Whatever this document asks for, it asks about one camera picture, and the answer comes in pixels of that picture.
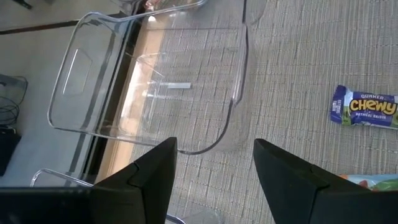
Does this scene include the grey woven placemat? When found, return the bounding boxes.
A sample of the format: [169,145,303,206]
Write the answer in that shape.
[130,0,398,224]

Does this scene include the black floor box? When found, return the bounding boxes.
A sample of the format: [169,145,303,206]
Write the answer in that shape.
[0,126,22,177]

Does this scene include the black floor object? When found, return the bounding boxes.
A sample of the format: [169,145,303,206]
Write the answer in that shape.
[12,0,34,9]

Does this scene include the green orange granola bar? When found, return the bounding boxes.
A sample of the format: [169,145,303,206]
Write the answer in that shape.
[338,173,398,192]

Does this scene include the red granola bar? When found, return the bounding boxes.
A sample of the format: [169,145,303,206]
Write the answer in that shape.
[144,0,163,11]

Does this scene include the purple Quaker Chewy granola bar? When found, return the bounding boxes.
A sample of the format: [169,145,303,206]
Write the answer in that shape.
[330,85,398,130]

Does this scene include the black cable coil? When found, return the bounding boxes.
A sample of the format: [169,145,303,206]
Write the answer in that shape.
[0,73,29,126]

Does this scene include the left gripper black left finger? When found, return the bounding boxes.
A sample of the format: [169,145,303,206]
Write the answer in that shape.
[91,137,178,224]

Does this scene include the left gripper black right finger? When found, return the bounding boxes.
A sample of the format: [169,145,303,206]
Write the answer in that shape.
[253,138,371,224]

